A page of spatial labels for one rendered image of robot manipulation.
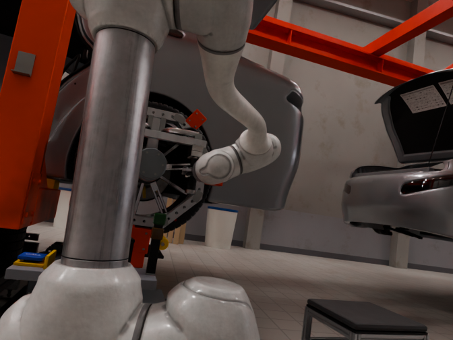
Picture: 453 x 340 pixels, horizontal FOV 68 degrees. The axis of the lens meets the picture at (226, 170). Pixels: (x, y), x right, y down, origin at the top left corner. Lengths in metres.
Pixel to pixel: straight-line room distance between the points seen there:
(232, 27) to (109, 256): 0.44
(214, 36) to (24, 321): 0.54
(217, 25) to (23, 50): 1.04
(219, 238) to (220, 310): 5.66
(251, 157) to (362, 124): 7.48
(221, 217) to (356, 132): 3.93
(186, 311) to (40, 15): 1.34
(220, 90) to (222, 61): 0.09
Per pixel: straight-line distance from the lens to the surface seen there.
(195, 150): 1.38
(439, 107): 4.49
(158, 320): 0.53
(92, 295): 0.52
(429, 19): 4.88
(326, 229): 7.79
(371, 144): 8.50
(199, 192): 1.59
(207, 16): 0.64
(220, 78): 0.74
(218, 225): 6.13
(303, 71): 8.09
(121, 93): 0.56
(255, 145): 1.03
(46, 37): 1.57
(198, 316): 0.50
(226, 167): 0.98
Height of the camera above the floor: 0.70
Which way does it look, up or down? 7 degrees up
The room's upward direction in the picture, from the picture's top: 8 degrees clockwise
